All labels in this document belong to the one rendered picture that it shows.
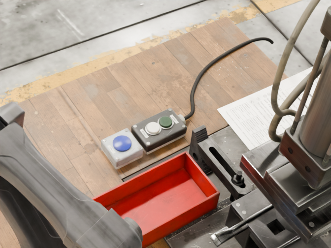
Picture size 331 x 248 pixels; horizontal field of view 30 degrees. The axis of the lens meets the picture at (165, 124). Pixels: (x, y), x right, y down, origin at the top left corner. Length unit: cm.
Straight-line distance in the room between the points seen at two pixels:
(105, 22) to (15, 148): 214
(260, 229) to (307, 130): 32
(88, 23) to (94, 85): 149
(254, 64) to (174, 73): 20
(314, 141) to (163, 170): 46
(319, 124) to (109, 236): 32
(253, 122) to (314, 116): 56
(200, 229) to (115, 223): 46
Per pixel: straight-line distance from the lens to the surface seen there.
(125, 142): 131
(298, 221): 102
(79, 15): 299
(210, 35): 160
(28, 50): 284
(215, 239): 115
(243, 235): 122
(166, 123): 135
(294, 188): 100
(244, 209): 119
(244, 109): 145
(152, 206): 127
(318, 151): 92
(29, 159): 84
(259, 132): 141
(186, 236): 124
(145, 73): 149
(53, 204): 82
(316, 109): 87
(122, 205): 127
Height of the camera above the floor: 199
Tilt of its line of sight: 52 degrees down
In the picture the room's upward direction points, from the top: 6 degrees clockwise
